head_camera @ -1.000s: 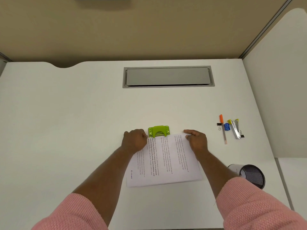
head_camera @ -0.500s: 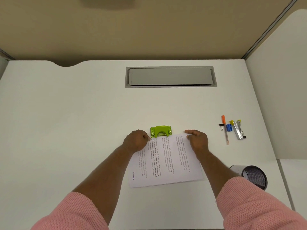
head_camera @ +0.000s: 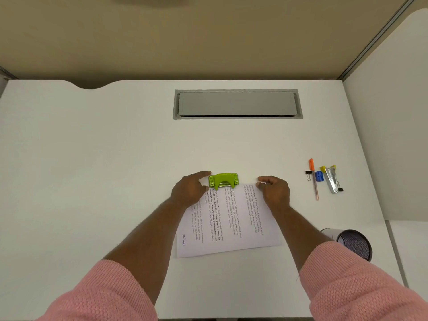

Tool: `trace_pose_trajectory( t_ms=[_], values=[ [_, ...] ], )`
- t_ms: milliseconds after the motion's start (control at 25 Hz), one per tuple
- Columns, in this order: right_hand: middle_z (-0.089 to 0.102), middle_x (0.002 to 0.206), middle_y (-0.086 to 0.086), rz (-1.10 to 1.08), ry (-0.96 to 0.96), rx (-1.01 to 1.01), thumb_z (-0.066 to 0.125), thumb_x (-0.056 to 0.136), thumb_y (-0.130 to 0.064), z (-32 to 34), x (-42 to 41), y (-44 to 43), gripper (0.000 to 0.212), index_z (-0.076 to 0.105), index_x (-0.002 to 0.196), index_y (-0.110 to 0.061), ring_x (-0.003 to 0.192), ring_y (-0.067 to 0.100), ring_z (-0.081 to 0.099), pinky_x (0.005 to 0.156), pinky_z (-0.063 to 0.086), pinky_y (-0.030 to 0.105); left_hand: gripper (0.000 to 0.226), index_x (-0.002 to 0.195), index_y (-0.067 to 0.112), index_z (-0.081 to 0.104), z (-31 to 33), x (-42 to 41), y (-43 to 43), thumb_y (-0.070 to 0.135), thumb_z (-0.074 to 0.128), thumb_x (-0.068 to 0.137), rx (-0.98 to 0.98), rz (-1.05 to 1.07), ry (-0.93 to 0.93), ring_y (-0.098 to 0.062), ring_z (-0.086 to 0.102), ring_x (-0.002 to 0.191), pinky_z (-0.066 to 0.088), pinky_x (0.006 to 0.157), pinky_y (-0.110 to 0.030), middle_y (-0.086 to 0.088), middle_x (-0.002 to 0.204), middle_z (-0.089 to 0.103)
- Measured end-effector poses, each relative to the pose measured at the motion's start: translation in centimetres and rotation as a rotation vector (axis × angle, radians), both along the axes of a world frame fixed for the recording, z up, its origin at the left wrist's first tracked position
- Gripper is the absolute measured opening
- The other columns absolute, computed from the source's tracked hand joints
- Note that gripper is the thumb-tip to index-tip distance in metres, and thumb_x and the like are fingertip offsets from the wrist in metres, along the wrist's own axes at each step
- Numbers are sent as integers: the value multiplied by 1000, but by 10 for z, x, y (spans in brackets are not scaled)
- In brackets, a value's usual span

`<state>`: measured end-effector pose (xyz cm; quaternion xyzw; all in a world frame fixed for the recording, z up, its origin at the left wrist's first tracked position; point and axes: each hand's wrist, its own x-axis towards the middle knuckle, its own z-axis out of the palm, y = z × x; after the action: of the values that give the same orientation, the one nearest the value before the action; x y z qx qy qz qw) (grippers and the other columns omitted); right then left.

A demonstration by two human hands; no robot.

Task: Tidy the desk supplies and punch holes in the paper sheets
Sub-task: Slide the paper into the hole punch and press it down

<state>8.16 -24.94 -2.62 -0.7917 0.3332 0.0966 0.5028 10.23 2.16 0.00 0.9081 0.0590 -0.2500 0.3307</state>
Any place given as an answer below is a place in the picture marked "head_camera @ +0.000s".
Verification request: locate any person's left hand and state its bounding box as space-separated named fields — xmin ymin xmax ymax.
xmin=170 ymin=171 xmax=212 ymax=210

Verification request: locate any person's right hand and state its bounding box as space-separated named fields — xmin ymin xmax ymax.
xmin=257 ymin=176 xmax=291 ymax=212

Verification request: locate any green hole punch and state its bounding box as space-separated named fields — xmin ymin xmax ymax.
xmin=208 ymin=173 xmax=239 ymax=191

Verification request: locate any printed white paper sheet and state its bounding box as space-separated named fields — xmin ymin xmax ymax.
xmin=176 ymin=181 xmax=282 ymax=259

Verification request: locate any person's right forearm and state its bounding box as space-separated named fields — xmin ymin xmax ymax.
xmin=269 ymin=204 xmax=428 ymax=321

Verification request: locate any person's left forearm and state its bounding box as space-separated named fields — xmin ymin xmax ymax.
xmin=36 ymin=199 xmax=197 ymax=321

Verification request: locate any orange capped pen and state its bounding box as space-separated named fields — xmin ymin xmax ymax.
xmin=309 ymin=158 xmax=320 ymax=201

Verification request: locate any silver staple remover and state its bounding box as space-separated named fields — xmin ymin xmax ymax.
xmin=325 ymin=165 xmax=340 ymax=194

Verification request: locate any white cylindrical container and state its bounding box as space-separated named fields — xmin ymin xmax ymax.
xmin=320 ymin=228 xmax=345 ymax=242

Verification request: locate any black mesh pen cup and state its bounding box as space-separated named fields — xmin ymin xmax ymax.
xmin=336 ymin=229 xmax=373 ymax=262

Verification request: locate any grey desk cable tray cover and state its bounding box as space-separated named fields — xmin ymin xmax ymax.
xmin=173 ymin=89 xmax=304 ymax=120

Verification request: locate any grey metal partition frame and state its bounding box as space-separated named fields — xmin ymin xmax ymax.
xmin=337 ymin=0 xmax=419 ymax=81

